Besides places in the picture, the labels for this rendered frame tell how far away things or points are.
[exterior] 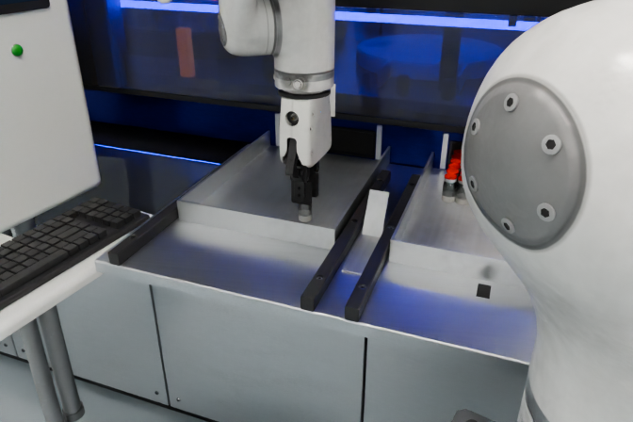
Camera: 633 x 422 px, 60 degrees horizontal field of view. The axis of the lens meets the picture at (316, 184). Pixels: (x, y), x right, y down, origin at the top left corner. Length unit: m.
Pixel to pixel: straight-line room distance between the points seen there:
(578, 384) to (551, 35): 0.18
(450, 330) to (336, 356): 0.64
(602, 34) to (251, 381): 1.32
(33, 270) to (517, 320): 0.69
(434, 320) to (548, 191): 0.49
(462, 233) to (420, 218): 0.07
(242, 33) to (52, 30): 0.50
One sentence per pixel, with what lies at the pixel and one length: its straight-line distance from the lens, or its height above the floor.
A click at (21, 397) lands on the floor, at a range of 2.01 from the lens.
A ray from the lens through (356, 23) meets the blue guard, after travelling 0.95.
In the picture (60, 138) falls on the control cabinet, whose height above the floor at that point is 0.93.
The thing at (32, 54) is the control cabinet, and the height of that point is 1.10.
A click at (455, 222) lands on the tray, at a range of 0.89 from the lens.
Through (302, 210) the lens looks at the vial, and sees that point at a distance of 0.85.
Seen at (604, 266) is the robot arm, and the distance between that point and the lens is 0.21.
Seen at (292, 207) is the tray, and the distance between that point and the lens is 0.90.
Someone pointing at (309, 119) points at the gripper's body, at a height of 1.06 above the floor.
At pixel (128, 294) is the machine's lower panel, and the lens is 1.50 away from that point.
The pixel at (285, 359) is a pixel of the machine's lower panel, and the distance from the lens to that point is 1.35.
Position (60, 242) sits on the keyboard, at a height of 0.83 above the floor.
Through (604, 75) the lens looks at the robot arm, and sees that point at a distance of 0.20.
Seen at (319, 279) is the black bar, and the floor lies 0.90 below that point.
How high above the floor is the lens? 1.31
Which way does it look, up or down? 26 degrees down
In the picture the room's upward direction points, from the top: straight up
